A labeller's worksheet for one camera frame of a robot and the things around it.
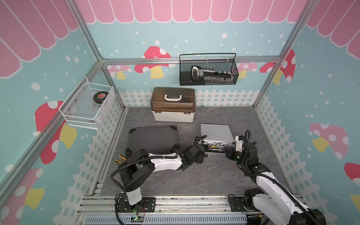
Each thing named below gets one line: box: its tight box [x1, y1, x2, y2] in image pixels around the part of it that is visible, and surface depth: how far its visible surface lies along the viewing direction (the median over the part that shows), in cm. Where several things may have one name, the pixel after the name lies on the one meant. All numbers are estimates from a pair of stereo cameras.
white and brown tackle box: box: [150, 87, 196, 123], surface depth 102 cm
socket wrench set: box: [190, 66, 231, 83], surface depth 91 cm
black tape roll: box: [93, 90, 109, 104], surface depth 81 cm
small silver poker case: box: [200, 123, 236, 153], surface depth 87 cm
